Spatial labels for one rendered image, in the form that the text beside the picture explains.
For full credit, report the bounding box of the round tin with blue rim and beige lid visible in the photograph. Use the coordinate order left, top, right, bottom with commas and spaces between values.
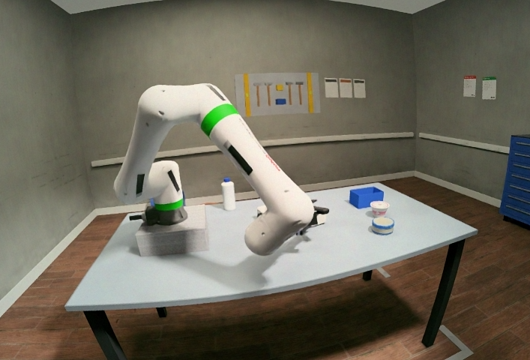
372, 217, 394, 236

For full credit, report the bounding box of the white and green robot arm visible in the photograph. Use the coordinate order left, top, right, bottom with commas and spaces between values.
114, 83, 318, 256

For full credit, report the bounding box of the grey frying pan with black handle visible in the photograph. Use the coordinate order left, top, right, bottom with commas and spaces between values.
313, 206, 330, 215

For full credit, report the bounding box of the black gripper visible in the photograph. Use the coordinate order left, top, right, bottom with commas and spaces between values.
296, 199, 317, 236

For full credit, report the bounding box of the blue open tray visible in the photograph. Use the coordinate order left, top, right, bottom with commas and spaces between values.
349, 187, 384, 209

